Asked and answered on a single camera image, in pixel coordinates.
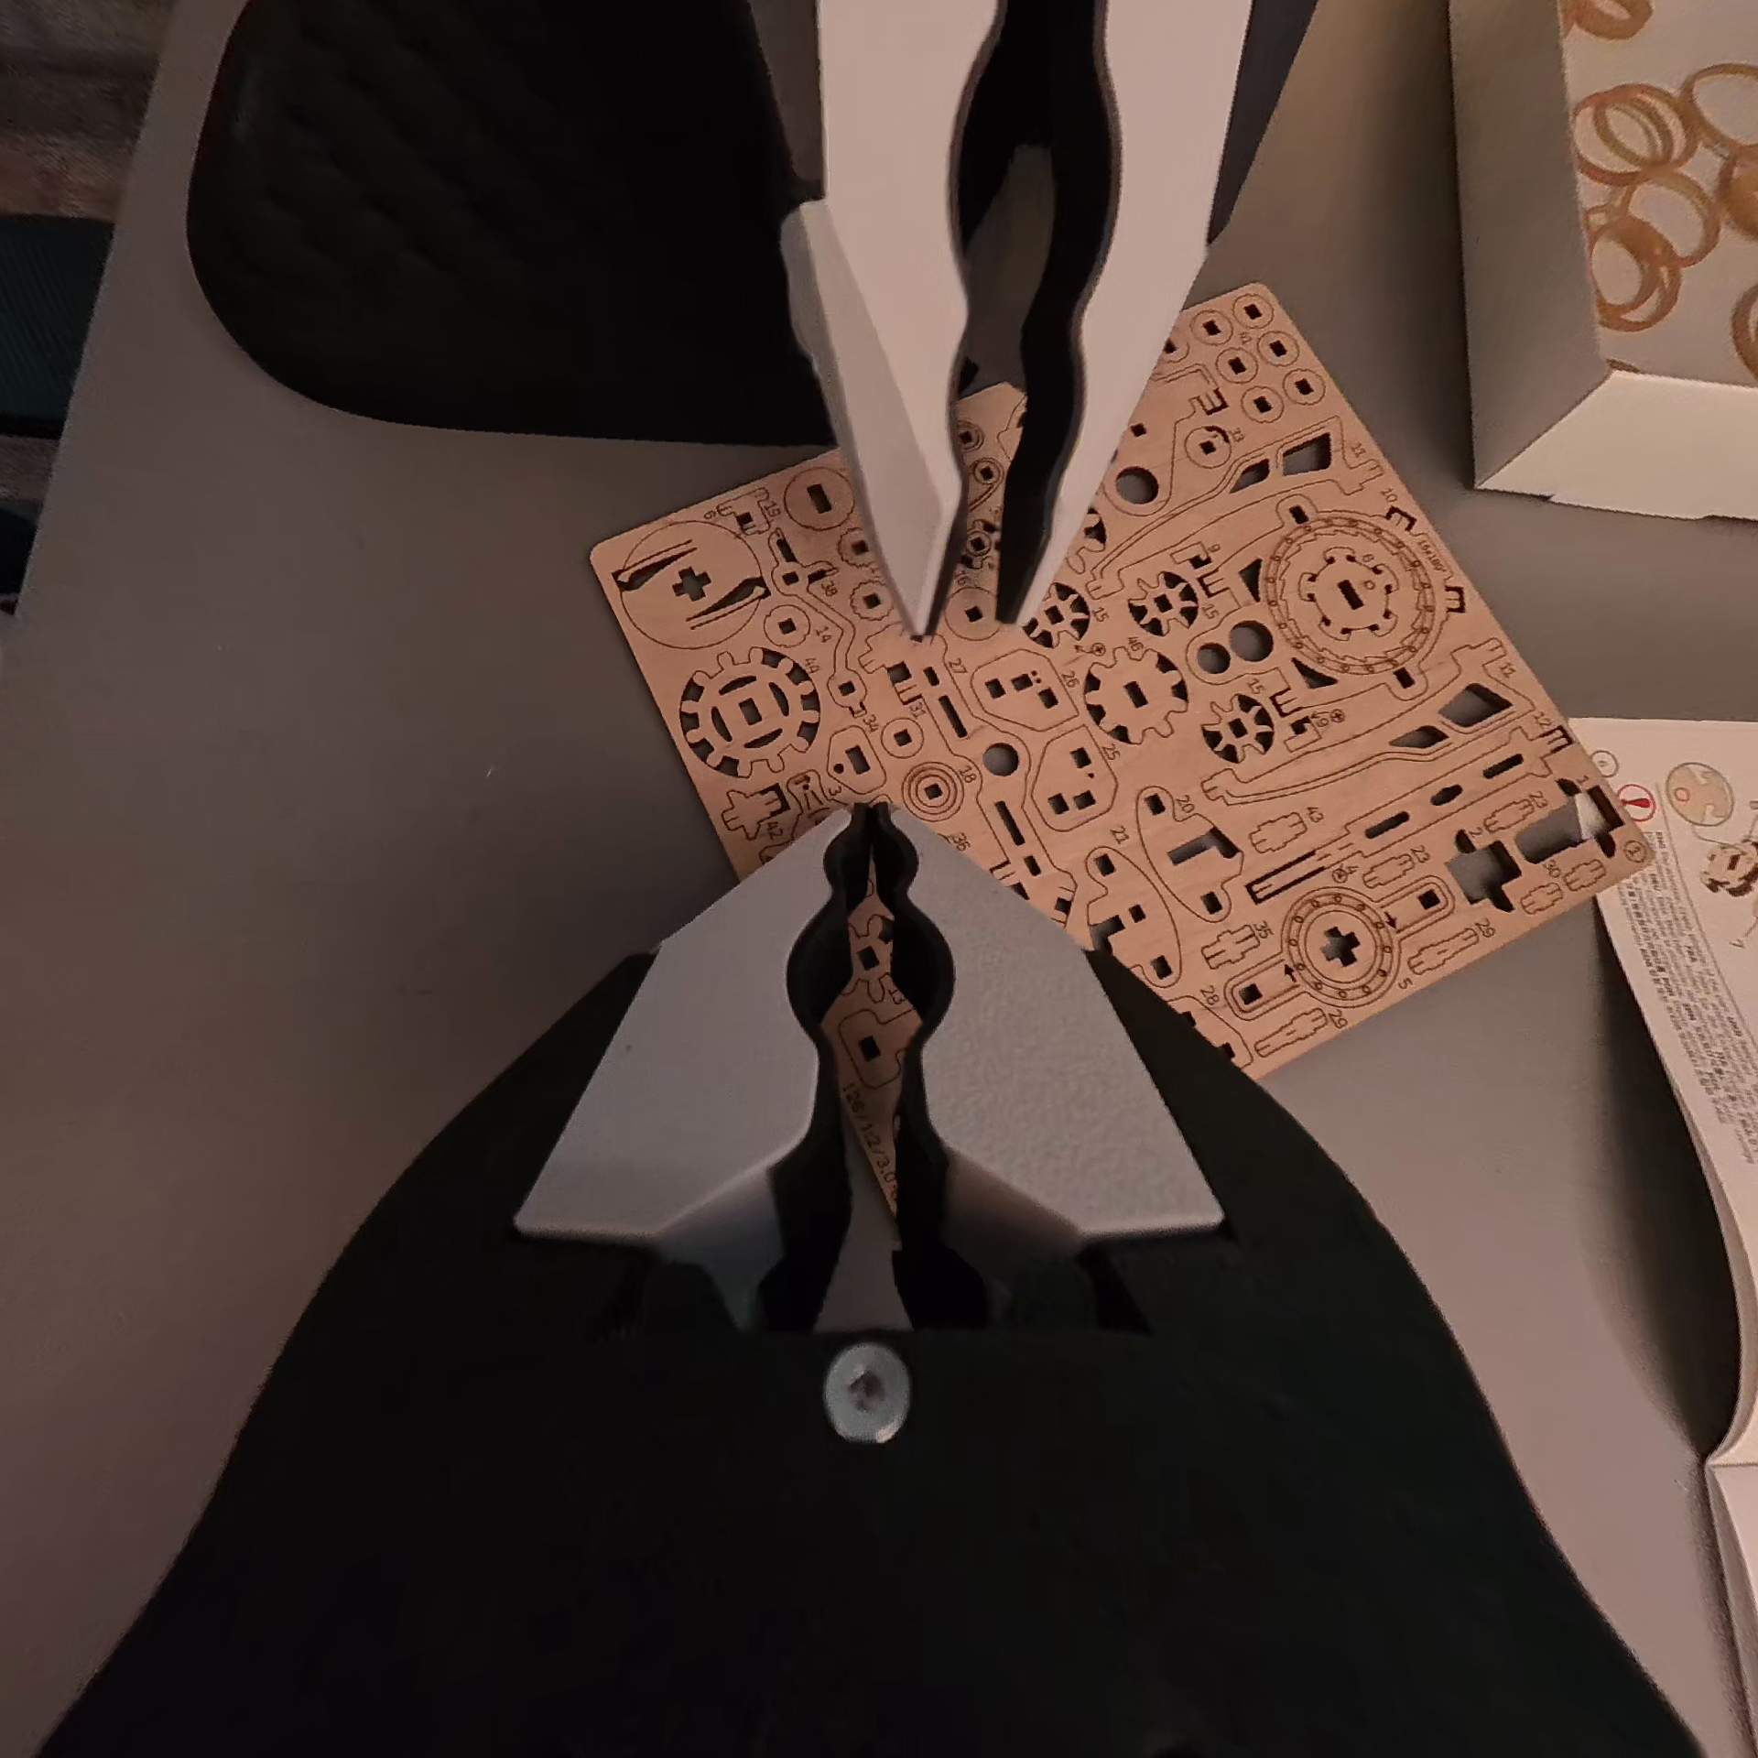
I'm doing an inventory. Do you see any laser-cut wooden parts sheet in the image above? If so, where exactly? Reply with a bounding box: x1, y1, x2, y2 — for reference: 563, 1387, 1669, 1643
589, 281, 1649, 1080

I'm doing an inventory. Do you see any paper instruction booklet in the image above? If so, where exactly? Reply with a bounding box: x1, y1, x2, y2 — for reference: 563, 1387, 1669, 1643
1566, 714, 1758, 1758

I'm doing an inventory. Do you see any black mesh chair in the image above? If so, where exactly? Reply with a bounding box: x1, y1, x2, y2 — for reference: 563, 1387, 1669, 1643
184, 0, 859, 448

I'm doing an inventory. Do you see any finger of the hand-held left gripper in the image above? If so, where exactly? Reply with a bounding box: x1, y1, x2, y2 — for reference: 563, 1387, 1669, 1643
972, 0, 1277, 624
780, 0, 1020, 642

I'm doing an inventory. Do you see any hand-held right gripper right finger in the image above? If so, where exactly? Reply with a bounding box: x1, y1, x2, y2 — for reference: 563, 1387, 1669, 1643
873, 816, 1227, 1328

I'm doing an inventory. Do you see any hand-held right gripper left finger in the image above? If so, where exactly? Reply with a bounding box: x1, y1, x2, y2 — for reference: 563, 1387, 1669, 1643
515, 807, 880, 1330

